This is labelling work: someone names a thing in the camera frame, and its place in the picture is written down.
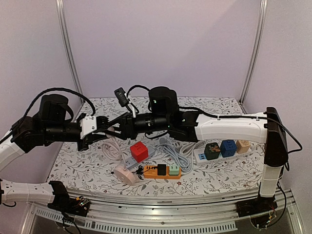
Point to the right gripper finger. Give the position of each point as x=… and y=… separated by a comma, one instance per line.
x=120, y=122
x=111, y=134

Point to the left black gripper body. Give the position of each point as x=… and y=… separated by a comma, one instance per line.
x=83, y=145

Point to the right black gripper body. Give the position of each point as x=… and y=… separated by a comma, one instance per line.
x=125, y=127

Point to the red cube socket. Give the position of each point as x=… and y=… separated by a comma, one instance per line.
x=139, y=152

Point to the light blue power strip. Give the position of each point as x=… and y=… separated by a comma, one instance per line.
x=182, y=155

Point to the pink round power strip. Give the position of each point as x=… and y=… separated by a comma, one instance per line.
x=112, y=150

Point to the orange power strip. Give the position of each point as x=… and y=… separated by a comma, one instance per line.
x=151, y=172

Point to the green plug adapter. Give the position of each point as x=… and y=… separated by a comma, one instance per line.
x=174, y=170

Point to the white multicolour power strip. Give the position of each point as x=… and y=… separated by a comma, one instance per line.
x=200, y=158

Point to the dark green cube socket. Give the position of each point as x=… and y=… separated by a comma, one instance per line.
x=212, y=151

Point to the blue cube socket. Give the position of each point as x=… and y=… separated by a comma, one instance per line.
x=228, y=148

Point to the beige cube socket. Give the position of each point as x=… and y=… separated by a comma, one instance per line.
x=242, y=146

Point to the black power adapter with cable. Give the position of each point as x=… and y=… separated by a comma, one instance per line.
x=161, y=169

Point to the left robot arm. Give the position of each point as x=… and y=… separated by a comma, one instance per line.
x=52, y=123

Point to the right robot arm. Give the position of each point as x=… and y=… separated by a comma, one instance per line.
x=192, y=124

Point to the floral table mat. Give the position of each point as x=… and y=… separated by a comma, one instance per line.
x=91, y=170

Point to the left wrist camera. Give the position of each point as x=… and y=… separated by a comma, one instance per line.
x=88, y=124

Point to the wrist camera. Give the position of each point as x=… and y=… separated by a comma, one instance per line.
x=88, y=124
x=125, y=101

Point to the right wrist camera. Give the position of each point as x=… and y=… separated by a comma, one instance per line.
x=125, y=101

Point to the front aluminium rail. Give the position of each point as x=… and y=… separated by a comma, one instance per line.
x=198, y=214

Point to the left aluminium frame post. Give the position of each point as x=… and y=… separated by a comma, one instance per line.
x=67, y=45

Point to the aluminium frame post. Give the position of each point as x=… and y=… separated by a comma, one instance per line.
x=255, y=51
x=67, y=45

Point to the right aluminium frame post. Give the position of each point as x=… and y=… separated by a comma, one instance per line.
x=255, y=51

